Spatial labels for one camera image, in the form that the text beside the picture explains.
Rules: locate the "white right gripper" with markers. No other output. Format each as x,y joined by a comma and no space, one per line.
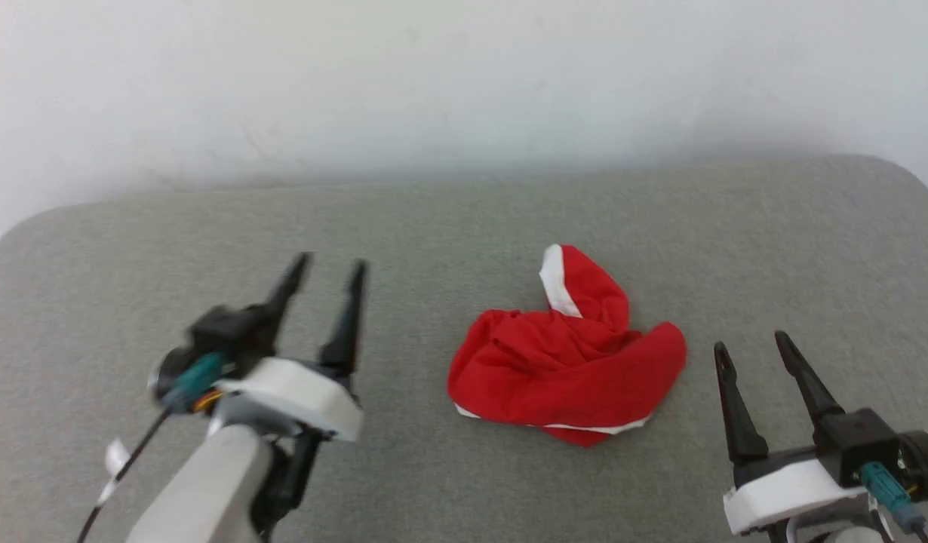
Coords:
788,494

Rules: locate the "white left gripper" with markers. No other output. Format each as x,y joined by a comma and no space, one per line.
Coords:
294,396

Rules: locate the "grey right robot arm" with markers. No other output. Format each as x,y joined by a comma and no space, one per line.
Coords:
849,537

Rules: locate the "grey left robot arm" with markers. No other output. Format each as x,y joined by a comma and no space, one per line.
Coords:
207,490

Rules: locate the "red garment with white trim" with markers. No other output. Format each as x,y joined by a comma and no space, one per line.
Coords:
562,369

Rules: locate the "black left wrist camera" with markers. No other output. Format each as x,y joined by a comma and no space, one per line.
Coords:
230,332

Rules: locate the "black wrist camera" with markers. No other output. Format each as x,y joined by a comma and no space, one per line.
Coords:
230,332
856,441

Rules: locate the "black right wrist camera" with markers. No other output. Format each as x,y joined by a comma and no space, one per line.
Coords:
856,441

